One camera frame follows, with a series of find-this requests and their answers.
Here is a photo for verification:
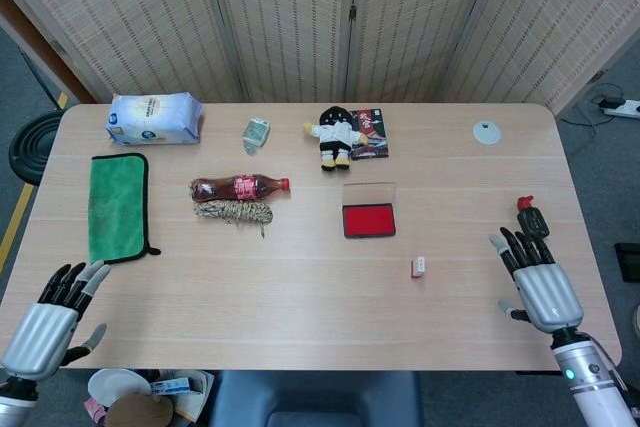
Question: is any coiled braided rope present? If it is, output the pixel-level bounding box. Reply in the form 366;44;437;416
192;199;275;240

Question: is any dark blue chair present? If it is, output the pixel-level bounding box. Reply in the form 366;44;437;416
207;370;424;427

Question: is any black round stool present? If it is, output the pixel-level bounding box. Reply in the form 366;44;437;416
8;109;69;187

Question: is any brown round wooden board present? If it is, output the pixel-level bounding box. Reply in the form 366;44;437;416
105;393;175;427

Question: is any green microfiber cloth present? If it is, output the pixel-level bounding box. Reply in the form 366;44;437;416
87;152;162;270

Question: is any dark red printed booklet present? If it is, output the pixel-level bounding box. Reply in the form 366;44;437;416
348;107;392;162

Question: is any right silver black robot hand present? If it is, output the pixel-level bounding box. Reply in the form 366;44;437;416
488;226;585;334

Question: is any red ink pad case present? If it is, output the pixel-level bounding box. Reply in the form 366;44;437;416
341;181;398;240

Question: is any black white plush doll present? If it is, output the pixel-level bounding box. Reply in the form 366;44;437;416
302;105;367;174

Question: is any blue white tissue pack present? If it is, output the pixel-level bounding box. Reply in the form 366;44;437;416
105;92;205;146

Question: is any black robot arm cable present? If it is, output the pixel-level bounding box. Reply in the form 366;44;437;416
592;339;629;393

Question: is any cola plastic bottle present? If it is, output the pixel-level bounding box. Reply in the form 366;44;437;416
189;173;292;205

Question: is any black ink bottle red cap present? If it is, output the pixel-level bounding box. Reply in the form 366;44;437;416
516;194;551;241

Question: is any white power strip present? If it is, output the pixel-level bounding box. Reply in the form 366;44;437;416
597;96;640;120

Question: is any white plate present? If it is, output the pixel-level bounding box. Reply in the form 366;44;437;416
87;368;154;407

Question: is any bamboo folding screen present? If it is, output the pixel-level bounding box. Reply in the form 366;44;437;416
0;0;640;116

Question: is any black floor box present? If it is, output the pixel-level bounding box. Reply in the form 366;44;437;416
614;242;640;284

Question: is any small blue white box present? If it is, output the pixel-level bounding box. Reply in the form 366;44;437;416
149;376;192;396

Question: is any black floor cable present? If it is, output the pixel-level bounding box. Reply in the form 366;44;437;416
558;81;627;129

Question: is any white round cable grommet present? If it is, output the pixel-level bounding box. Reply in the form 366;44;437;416
472;120;502;146

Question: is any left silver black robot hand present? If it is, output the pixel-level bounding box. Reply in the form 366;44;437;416
0;260;112;382

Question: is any tan cardboard box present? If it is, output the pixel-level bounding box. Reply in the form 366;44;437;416
169;370;216;423

